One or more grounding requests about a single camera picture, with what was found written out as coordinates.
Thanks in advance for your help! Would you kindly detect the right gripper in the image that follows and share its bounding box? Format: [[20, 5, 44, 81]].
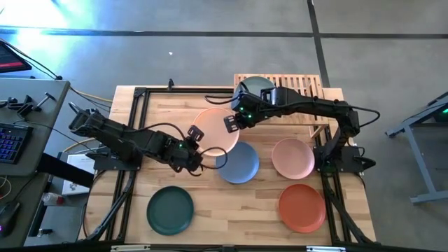
[[223, 91, 270, 134]]

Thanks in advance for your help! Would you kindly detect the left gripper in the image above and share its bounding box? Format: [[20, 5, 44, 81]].
[[167, 125, 206, 172]]

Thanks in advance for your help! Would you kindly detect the cream plate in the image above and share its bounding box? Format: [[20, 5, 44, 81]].
[[192, 107, 241, 158]]

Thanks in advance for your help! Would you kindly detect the blue plate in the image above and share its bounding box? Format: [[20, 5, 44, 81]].
[[215, 141, 260, 185]]

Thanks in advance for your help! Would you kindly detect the dark green plate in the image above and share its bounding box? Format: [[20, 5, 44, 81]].
[[146, 185, 195, 236]]

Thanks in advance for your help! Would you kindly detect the pale pink plate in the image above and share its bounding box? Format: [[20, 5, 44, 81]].
[[271, 137, 316, 181]]

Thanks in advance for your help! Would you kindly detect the orange plate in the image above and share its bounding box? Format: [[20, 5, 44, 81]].
[[278, 183, 327, 234]]

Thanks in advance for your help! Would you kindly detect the wooden slatted shelf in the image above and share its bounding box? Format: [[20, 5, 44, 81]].
[[233, 73, 330, 139]]

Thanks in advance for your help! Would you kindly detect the white box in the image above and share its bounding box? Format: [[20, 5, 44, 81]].
[[61, 153, 97, 196]]

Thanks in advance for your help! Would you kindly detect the black beam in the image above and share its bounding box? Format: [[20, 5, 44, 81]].
[[36, 153, 95, 188]]

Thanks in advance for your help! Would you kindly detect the clear bottle with red cap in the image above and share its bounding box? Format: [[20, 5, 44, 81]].
[[41, 192, 66, 207]]

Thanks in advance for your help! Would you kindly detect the grey desk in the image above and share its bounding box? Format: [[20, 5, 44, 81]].
[[0, 77, 71, 176]]

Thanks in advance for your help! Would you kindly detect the dark side desk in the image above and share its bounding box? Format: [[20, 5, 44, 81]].
[[0, 171, 50, 248]]

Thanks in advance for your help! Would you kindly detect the black desk clamp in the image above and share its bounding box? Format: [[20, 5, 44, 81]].
[[0, 91, 57, 118]]

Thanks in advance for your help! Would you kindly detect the backlit keyboard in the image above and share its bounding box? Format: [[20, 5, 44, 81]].
[[0, 122, 34, 165]]

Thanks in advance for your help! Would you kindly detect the grey-blue metal stand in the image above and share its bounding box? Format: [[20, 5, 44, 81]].
[[384, 91, 448, 206]]

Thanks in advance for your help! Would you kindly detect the black computer mouse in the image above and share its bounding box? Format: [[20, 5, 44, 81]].
[[0, 201, 21, 237]]

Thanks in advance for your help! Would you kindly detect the black device with green light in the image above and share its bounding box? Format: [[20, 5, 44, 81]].
[[428, 92, 448, 123]]

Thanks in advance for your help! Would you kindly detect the black monitor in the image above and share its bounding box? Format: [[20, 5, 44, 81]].
[[0, 41, 33, 74]]

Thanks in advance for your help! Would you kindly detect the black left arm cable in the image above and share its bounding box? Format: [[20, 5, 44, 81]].
[[132, 121, 229, 176]]

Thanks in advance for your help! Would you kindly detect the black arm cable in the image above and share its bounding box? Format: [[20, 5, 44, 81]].
[[204, 92, 382, 129], [132, 121, 229, 176]]

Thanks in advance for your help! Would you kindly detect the silver bracket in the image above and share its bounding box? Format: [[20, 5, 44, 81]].
[[306, 246, 347, 252], [110, 244, 151, 252]]

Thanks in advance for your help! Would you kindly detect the yellow cable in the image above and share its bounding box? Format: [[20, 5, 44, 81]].
[[69, 87, 113, 105]]

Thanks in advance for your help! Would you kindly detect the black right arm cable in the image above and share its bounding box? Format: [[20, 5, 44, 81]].
[[204, 92, 382, 129]]

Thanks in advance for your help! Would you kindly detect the black monitor cable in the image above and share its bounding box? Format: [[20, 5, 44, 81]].
[[0, 37, 63, 81]]

